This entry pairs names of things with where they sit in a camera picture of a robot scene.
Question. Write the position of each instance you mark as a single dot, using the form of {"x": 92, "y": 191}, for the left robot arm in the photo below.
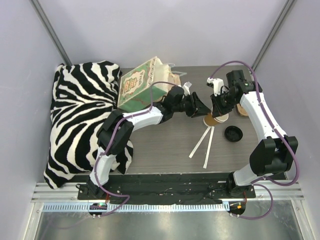
{"x": 114, "y": 134}

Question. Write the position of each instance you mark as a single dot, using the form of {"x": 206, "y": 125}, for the white wrapped straw left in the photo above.
{"x": 199, "y": 142}

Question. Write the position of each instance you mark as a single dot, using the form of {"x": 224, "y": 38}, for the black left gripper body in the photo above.
{"x": 194, "y": 104}

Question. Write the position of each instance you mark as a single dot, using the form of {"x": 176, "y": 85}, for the green illustrated paper bag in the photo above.
{"x": 141, "y": 86}

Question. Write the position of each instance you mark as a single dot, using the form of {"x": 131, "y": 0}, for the zebra print plush blanket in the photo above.
{"x": 83, "y": 96}

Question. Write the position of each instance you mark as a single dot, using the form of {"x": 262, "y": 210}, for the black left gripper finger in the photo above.
{"x": 200, "y": 111}
{"x": 196, "y": 102}

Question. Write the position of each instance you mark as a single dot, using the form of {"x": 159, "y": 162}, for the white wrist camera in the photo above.
{"x": 216, "y": 84}
{"x": 186, "y": 87}

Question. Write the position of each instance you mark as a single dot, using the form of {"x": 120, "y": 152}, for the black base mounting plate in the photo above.
{"x": 169, "y": 189}

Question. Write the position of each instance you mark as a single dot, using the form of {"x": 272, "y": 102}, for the brown paper coffee cup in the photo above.
{"x": 210, "y": 121}

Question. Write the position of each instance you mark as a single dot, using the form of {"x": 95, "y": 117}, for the white wrapped straw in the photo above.
{"x": 199, "y": 142}
{"x": 212, "y": 129}

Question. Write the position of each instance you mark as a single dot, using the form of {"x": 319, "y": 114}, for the white wrapped straw right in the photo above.
{"x": 212, "y": 129}

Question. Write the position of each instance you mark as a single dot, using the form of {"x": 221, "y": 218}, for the beige cloth pouch with ribbon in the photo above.
{"x": 166, "y": 74}

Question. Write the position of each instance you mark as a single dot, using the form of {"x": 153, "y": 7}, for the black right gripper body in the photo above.
{"x": 218, "y": 104}

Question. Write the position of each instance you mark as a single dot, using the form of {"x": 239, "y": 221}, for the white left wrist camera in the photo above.
{"x": 186, "y": 87}

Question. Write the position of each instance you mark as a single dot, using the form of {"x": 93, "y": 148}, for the white slotted cable duct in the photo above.
{"x": 132, "y": 208}

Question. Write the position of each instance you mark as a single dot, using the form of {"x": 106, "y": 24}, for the brown cardboard cup carrier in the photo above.
{"x": 241, "y": 111}

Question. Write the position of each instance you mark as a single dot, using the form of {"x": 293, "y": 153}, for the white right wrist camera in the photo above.
{"x": 216, "y": 84}

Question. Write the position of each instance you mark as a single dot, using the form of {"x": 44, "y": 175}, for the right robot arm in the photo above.
{"x": 274, "y": 153}

